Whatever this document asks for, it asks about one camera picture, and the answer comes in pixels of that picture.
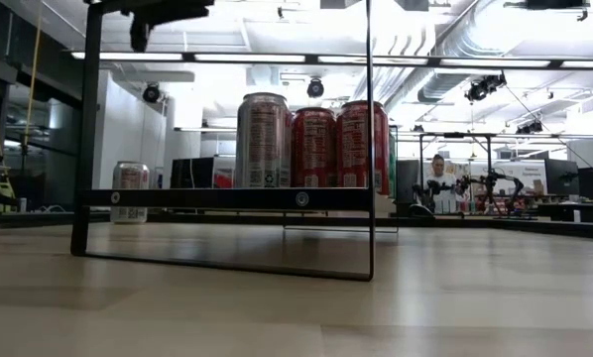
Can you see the red cola can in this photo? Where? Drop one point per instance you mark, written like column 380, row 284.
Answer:
column 353, row 144
column 314, row 149

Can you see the silver can with red circle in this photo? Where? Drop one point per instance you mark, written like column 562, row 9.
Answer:
column 262, row 144

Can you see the green soda can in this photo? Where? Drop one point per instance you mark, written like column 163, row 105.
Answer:
column 392, row 163

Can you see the silver can with red lettering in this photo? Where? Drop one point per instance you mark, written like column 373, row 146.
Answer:
column 130, row 176

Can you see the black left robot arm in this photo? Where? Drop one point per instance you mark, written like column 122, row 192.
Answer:
column 177, row 6

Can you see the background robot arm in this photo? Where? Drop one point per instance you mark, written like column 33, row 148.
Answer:
column 495, row 177
column 428, row 191

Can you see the red and white box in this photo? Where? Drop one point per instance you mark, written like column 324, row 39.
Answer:
column 223, row 179

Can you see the black ceiling spotlight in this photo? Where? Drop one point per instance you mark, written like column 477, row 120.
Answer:
column 151, row 94
column 315, row 89

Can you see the person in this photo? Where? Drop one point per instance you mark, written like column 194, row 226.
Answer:
column 442, row 183

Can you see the black track light cluster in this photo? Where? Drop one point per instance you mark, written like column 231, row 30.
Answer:
column 529, row 128
column 485, row 86

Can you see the long ceiling light strip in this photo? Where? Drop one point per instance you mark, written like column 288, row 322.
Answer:
column 495, row 63

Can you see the white sign board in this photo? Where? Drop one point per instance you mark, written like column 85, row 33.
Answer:
column 532, row 173

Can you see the yellow green container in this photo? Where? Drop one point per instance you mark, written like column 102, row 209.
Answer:
column 4, row 191

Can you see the silver ventilation duct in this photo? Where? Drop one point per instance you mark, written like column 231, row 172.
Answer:
column 450, row 94

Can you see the black table frame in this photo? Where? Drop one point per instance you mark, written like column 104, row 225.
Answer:
column 549, row 229

